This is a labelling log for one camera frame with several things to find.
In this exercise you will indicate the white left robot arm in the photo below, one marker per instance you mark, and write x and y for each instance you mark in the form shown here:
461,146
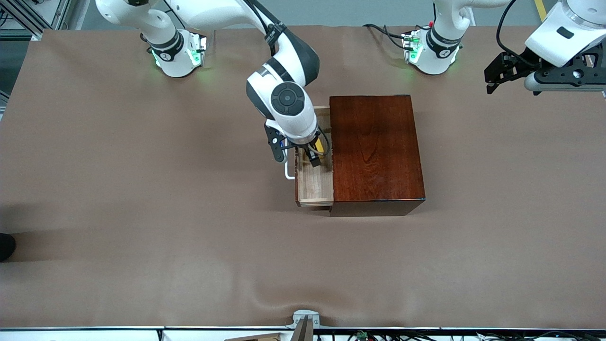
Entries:
438,52

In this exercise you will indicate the dark red wooden cabinet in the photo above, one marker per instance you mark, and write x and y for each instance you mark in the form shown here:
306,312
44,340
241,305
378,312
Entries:
378,156

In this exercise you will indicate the brown cardboard piece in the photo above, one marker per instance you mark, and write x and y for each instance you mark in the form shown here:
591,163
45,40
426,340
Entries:
260,337

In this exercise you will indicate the brown table cloth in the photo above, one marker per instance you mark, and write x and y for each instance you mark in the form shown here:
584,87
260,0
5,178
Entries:
142,284

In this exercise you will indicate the black round object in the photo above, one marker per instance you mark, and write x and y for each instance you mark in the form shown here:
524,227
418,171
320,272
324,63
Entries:
5,247

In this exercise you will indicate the grey metal bracket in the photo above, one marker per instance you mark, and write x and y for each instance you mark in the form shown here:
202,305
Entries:
303,316

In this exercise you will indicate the aluminium frame profile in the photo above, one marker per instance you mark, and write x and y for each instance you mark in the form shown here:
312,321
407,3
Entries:
26,19

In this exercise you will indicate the white table edge rail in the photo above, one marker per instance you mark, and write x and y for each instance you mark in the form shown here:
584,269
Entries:
71,334

